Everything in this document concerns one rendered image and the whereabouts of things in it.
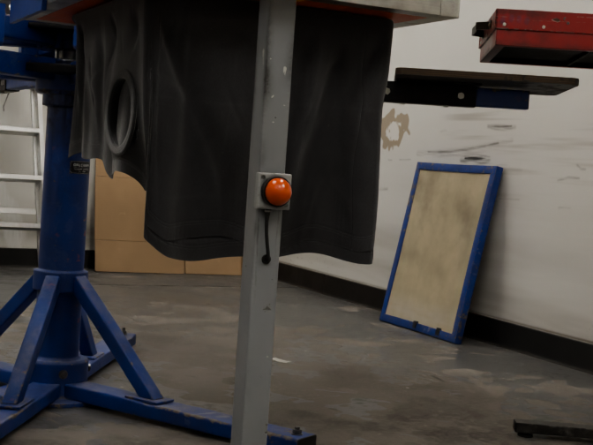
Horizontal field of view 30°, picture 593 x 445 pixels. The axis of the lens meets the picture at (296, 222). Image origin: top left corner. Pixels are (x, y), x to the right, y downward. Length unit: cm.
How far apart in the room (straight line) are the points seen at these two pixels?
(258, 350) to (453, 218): 331
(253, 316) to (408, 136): 382
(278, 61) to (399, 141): 386
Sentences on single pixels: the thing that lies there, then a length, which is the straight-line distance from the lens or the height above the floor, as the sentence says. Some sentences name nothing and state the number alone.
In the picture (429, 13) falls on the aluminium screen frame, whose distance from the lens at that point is 188.
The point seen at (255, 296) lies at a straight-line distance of 153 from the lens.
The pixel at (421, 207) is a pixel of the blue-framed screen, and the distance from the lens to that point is 503.
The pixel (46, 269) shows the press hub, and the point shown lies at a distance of 309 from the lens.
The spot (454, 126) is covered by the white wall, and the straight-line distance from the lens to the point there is 498.
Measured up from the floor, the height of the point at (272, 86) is 79.
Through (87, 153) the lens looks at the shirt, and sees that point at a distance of 211.
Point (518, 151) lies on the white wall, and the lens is 459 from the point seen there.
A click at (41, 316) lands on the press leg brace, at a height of 25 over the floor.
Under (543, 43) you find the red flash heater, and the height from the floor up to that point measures 103.
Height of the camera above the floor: 69
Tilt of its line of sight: 3 degrees down
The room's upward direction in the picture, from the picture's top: 4 degrees clockwise
